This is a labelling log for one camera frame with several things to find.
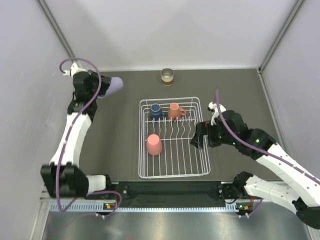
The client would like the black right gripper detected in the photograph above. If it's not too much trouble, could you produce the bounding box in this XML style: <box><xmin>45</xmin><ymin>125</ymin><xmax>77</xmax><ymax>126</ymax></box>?
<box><xmin>190</xmin><ymin>119</ymin><xmax>238</xmax><ymax>149</ymax></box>

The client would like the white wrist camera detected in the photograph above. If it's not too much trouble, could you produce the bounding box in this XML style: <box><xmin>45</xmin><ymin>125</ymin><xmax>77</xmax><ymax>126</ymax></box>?
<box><xmin>62</xmin><ymin>62</ymin><xmax>86</xmax><ymax>78</ymax></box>
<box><xmin>207</xmin><ymin>101</ymin><xmax>221</xmax><ymax>126</ymax></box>

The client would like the white wire dish rack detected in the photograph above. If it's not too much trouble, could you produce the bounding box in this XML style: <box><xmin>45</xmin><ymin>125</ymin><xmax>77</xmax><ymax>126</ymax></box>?
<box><xmin>138</xmin><ymin>96</ymin><xmax>211</xmax><ymax>179</ymax></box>

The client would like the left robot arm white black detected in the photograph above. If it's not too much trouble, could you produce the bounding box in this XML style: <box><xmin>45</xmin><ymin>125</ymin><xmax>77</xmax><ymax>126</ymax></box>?
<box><xmin>40</xmin><ymin>70</ymin><xmax>113</xmax><ymax>199</ymax></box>

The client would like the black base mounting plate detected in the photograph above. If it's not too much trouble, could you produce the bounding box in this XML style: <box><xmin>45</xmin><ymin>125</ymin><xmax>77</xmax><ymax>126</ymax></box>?
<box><xmin>106</xmin><ymin>181</ymin><xmax>241</xmax><ymax>201</ymax></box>

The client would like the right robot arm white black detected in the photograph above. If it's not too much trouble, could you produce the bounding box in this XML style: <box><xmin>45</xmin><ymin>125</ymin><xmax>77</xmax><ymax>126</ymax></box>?
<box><xmin>190</xmin><ymin>103</ymin><xmax>320</xmax><ymax>229</ymax></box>

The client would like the lilac plastic tumbler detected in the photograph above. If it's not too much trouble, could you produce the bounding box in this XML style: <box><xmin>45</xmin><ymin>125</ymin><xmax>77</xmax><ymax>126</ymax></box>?
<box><xmin>98</xmin><ymin>77</ymin><xmax>124</xmax><ymax>99</ymax></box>

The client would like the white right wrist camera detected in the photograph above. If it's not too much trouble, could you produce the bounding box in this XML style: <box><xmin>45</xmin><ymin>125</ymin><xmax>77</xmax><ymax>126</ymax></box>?
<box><xmin>207</xmin><ymin>101</ymin><xmax>221</xmax><ymax>126</ymax></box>

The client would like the pink plastic tumbler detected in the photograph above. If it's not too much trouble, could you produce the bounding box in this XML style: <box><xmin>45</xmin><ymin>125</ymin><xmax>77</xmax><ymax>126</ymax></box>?
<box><xmin>146</xmin><ymin>134</ymin><xmax>163</xmax><ymax>156</ymax></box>

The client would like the glass cup with brown band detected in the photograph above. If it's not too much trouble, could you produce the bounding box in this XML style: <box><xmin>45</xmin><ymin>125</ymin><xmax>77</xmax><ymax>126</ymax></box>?
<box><xmin>160</xmin><ymin>68</ymin><xmax>174</xmax><ymax>86</ymax></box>

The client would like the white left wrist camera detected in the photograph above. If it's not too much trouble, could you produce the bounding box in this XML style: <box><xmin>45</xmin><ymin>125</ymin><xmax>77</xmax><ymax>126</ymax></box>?
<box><xmin>62</xmin><ymin>62</ymin><xmax>86</xmax><ymax>78</ymax></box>

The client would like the dark blue ceramic mug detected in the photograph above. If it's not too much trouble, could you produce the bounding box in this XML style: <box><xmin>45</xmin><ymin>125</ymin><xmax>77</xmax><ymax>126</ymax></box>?
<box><xmin>149</xmin><ymin>103</ymin><xmax>166</xmax><ymax>121</ymax></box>

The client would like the terracotta ceramic mug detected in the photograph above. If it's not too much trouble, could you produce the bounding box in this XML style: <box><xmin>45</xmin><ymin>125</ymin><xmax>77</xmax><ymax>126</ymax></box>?
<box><xmin>167</xmin><ymin>102</ymin><xmax>187</xmax><ymax>121</ymax></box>

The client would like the grey slotted cable duct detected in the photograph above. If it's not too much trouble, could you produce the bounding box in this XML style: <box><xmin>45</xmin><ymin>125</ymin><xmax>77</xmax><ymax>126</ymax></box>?
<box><xmin>65</xmin><ymin>201</ymin><xmax>253</xmax><ymax>213</ymax></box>

